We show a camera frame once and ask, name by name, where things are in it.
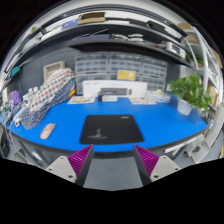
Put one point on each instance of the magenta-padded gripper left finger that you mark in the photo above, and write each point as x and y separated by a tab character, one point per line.
63	166

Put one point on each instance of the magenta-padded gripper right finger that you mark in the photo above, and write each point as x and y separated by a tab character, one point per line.
163	166

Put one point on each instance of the pink computer mouse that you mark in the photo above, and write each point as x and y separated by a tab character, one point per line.
47	130

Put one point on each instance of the black mouse pad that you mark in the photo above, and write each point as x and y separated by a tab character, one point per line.
111	130

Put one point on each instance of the navy polka-dot cloth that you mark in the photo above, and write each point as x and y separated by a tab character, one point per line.
36	115

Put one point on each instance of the colourful printed leaflet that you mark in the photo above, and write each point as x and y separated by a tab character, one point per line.
141	101
81	100

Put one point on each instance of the clear plastic bag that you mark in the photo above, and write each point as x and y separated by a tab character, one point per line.
160	96

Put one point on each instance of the yellow red small object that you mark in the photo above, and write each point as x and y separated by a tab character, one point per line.
72	93

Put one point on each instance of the small white device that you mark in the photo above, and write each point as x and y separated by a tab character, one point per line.
30	96

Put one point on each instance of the green potted plant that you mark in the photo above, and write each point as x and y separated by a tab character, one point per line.
191	91

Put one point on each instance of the red blue checkered cloth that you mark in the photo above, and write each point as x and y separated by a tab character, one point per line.
53	86

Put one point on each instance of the small black labelled box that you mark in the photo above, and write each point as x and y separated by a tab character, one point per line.
108	98

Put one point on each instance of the long white keyboard box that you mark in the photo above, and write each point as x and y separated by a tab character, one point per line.
136	88

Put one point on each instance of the purple object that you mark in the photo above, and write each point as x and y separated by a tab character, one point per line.
15	98

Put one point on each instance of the grey plastic drawer cabinet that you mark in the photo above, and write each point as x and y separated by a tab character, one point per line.
91	77
112	76
91	62
155	83
126	61
155	68

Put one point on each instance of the yellow card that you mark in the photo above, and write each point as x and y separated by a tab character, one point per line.
126	75

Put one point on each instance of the white plastic basket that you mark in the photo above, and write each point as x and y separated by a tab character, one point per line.
53	68

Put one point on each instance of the teal plastic object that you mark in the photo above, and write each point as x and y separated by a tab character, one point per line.
15	71

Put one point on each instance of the white metal rack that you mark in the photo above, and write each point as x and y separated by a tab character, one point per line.
206	56

